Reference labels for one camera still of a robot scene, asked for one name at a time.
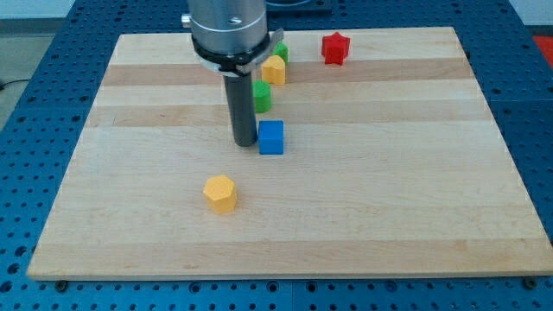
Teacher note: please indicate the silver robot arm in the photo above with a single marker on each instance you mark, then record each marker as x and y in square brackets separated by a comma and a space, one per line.
[231, 37]

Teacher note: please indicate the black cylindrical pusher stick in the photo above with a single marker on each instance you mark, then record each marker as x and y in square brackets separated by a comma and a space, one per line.
[240, 100]

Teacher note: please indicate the green block behind heart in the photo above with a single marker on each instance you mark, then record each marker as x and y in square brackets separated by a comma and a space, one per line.
[282, 51]

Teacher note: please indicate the green circle block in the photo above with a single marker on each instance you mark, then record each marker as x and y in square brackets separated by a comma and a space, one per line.
[262, 96]

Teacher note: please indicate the wooden board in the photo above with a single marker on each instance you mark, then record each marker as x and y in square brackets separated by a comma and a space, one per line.
[393, 166]

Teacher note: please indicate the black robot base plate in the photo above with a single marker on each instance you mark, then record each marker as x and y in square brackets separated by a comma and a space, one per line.
[299, 5]

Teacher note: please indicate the blue cube block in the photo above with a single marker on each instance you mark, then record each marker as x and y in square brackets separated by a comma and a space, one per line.
[271, 137]

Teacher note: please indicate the red star block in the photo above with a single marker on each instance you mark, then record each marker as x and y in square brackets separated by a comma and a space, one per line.
[335, 48]

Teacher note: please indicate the yellow hexagon block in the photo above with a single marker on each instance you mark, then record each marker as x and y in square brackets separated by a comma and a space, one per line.
[221, 194]

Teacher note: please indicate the yellow heart block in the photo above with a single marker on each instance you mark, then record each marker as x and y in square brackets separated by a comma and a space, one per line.
[273, 70]

